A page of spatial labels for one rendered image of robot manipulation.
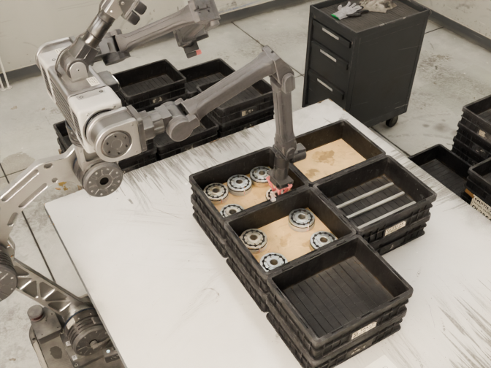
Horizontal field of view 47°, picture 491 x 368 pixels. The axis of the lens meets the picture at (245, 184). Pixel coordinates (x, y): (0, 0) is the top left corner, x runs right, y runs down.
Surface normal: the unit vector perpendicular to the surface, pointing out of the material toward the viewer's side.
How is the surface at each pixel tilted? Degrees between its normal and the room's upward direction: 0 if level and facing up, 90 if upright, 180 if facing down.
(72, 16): 90
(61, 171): 90
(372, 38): 90
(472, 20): 90
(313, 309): 0
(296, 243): 0
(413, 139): 0
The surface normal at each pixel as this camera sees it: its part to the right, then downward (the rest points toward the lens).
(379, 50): 0.53, 0.57
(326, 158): 0.00, -0.74
